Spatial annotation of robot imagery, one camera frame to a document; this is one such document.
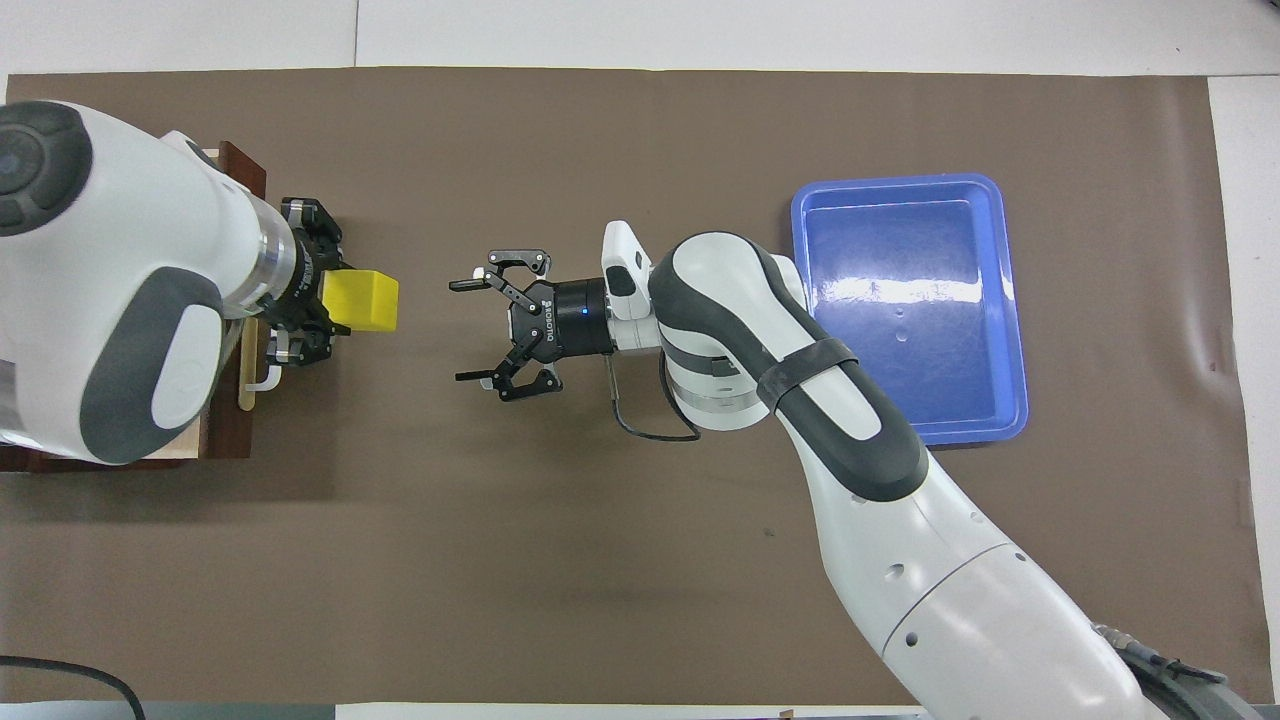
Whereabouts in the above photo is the yellow cube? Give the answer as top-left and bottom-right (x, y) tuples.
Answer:
(321, 268), (400, 333)

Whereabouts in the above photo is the black right arm base cable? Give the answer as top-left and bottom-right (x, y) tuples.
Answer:
(1092, 620), (1233, 693)

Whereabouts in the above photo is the brown paper table mat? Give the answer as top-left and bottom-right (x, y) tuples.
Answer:
(0, 66), (1269, 707)

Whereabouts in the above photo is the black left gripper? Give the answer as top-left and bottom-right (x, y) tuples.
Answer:
(265, 197), (352, 370)

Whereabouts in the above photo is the grey strap on right arm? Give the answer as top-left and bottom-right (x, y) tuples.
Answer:
(757, 338), (858, 413)

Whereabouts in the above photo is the black left arm shoulder cable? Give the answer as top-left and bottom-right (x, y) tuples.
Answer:
(0, 655), (147, 720)

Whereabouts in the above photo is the blue plastic tray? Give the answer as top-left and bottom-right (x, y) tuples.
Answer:
(790, 173), (1030, 447)

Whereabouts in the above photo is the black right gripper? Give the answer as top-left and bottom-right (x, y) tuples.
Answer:
(449, 249), (615, 403)

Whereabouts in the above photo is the white drawer handle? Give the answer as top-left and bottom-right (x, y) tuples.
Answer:
(248, 318), (284, 397)

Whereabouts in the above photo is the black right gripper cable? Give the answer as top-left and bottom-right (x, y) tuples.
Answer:
(605, 358), (701, 442)

